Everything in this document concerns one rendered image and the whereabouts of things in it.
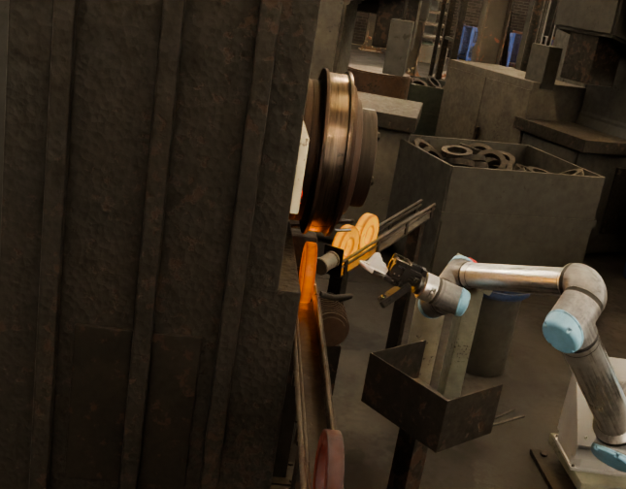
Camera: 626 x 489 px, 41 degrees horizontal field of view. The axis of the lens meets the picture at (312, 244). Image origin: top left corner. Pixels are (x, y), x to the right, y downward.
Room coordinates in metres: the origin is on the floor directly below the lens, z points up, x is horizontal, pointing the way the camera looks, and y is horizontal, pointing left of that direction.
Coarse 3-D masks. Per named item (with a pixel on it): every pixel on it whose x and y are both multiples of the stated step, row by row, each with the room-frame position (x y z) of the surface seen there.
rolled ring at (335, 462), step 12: (324, 432) 1.45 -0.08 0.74; (336, 432) 1.44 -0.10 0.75; (324, 444) 1.43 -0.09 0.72; (336, 444) 1.40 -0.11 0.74; (324, 456) 1.48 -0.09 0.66; (336, 456) 1.38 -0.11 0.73; (324, 468) 1.48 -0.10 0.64; (336, 468) 1.36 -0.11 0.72; (324, 480) 1.36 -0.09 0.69; (336, 480) 1.34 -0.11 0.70
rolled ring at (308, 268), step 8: (304, 248) 2.36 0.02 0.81; (312, 248) 2.29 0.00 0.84; (304, 256) 2.37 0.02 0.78; (312, 256) 2.27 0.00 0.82; (304, 264) 2.38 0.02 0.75; (312, 264) 2.25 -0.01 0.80; (304, 272) 2.24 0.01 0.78; (312, 272) 2.24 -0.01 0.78; (304, 280) 2.23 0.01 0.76; (312, 280) 2.23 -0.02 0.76; (304, 288) 2.23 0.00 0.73; (312, 288) 2.24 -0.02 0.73; (304, 296) 2.25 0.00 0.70
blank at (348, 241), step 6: (354, 228) 2.79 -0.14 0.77; (336, 234) 2.74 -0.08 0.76; (342, 234) 2.73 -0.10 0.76; (348, 234) 2.75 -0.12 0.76; (354, 234) 2.79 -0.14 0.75; (336, 240) 2.72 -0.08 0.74; (342, 240) 2.72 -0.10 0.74; (348, 240) 2.80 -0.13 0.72; (354, 240) 2.80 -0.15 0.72; (336, 246) 2.71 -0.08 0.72; (342, 246) 2.72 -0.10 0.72; (348, 246) 2.81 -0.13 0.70; (354, 246) 2.81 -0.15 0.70; (348, 252) 2.79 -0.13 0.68
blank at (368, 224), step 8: (368, 216) 2.89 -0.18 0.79; (376, 216) 2.93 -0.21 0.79; (360, 224) 2.86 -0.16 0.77; (368, 224) 2.88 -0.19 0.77; (376, 224) 2.94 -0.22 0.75; (360, 232) 2.84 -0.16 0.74; (368, 232) 2.94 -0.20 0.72; (376, 232) 2.95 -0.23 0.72; (360, 240) 2.84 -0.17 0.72; (368, 240) 2.93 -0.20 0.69
